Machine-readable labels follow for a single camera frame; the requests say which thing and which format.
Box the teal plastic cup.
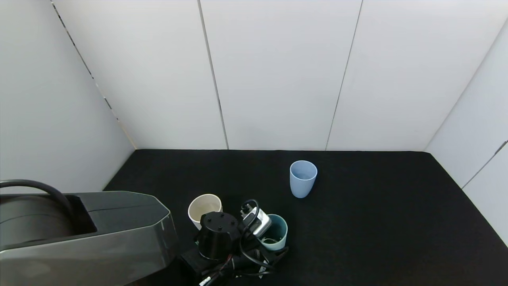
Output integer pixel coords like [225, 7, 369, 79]
[258, 214, 288, 251]

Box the light blue plastic cup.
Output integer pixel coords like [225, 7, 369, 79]
[289, 160, 318, 199]

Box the cream plastic cup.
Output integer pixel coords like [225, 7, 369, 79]
[188, 193, 223, 231]

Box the thin black camera cable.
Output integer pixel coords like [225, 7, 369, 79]
[240, 199, 290, 278]

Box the black red wrist cable bundle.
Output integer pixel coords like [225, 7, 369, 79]
[198, 254, 278, 286]

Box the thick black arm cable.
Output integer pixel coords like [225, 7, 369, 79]
[0, 180, 76, 223]

